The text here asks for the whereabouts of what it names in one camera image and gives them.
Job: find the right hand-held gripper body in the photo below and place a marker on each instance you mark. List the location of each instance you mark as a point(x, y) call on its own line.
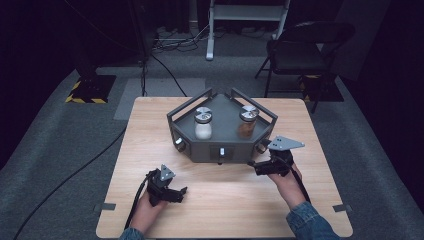
point(280, 160)

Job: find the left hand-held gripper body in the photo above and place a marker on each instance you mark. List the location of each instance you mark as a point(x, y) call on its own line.
point(160, 188)

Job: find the black stand pole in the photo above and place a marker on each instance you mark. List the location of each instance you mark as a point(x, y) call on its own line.
point(144, 36)

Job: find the black folding chair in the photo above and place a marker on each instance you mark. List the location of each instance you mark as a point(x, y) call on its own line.
point(300, 55)

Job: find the person's left hand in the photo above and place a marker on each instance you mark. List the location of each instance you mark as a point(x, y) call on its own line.
point(146, 215)

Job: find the grey floor mat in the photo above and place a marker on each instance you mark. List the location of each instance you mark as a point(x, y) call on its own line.
point(156, 90)

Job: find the black base with hazard tape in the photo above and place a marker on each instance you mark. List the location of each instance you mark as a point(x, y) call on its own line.
point(91, 88)
point(328, 88)

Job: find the white metal stand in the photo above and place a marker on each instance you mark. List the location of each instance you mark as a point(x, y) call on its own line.
point(245, 12)

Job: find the dark grey corner rack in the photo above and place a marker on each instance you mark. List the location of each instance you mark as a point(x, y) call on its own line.
point(223, 133)

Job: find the glass jar with brown spice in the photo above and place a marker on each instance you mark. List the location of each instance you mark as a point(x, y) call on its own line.
point(248, 121)

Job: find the glass jar with white powder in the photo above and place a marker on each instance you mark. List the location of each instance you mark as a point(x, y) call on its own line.
point(203, 123)

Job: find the grey tape strip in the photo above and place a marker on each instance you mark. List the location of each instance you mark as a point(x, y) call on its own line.
point(342, 208)
point(105, 207)

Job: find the person's right hand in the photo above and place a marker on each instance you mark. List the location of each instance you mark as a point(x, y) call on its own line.
point(288, 188)

